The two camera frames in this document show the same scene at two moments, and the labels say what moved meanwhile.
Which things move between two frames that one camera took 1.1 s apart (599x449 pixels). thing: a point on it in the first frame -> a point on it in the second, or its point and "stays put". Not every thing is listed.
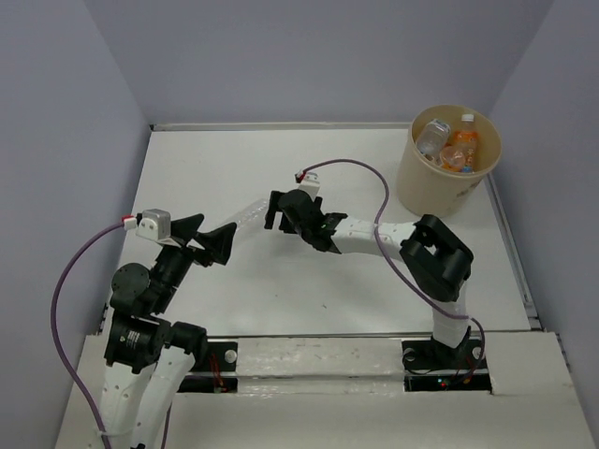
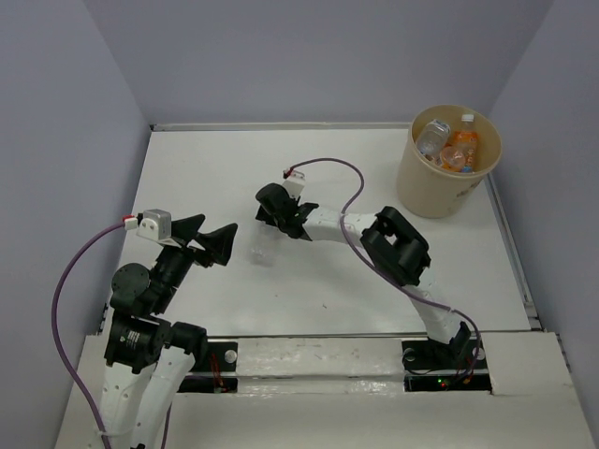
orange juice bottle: (452, 158) stays put
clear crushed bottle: (249, 221) -> (266, 245)
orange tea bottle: (466, 138) stays put
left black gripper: (218, 241) stays put
